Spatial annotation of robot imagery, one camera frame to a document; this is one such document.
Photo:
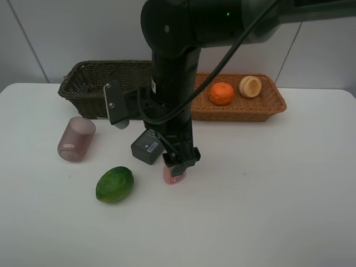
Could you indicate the dark grey flat bottle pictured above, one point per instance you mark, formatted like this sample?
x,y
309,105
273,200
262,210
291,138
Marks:
x,y
147,147

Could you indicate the pink bottle white cap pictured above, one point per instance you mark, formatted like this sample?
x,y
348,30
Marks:
x,y
173,179

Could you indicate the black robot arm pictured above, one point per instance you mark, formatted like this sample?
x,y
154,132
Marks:
x,y
177,31

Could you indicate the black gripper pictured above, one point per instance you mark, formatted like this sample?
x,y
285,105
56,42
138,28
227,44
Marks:
x,y
174,128

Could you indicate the dark brown wicker basket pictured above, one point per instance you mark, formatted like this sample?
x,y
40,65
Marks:
x,y
83,86

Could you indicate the orange mandarin fruit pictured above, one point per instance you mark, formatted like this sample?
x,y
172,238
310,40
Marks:
x,y
221,93

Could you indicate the purple translucent plastic cup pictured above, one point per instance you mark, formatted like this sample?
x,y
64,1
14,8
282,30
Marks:
x,y
76,139

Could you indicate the orange wicker basket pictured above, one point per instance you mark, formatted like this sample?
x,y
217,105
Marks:
x,y
266,104

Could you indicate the green lime fruit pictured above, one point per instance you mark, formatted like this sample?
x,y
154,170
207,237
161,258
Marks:
x,y
115,185

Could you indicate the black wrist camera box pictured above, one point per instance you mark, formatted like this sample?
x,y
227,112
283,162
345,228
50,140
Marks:
x,y
117,112

